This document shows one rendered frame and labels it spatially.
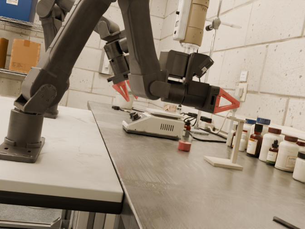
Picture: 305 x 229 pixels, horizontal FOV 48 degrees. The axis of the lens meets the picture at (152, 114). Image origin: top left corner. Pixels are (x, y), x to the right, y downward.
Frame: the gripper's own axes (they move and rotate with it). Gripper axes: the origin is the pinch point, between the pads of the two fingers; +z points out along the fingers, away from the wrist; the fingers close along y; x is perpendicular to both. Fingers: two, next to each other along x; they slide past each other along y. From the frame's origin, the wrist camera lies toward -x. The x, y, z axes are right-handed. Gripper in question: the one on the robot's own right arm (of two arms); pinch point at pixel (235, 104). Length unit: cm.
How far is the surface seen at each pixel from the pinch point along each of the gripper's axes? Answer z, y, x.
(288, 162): 20.5, 3.0, 13.2
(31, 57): -93, 233, -8
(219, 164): -2.6, -3.9, 15.6
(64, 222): -38, 80, 71
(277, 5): 34, 55, -45
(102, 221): -31.6, -31.6, 22.4
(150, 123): -15.7, 30.1, 11.7
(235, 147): 2.3, -0.5, 11.1
